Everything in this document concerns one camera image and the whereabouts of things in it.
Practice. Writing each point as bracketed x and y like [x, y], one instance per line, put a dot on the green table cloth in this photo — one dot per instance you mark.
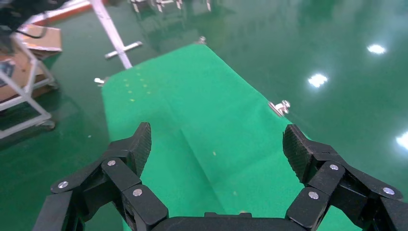
[207, 111]

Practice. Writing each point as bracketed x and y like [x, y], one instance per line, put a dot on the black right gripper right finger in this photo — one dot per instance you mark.
[334, 180]

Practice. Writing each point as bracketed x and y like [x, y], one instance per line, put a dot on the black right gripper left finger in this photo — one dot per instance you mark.
[118, 178]

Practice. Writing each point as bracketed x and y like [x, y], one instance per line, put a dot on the white metal frame cart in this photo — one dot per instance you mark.
[19, 129]

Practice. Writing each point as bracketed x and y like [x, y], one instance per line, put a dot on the white pole with crossbar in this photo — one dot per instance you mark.
[111, 32]

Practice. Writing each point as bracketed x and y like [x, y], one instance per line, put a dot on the silver binder clip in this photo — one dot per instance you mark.
[280, 108]

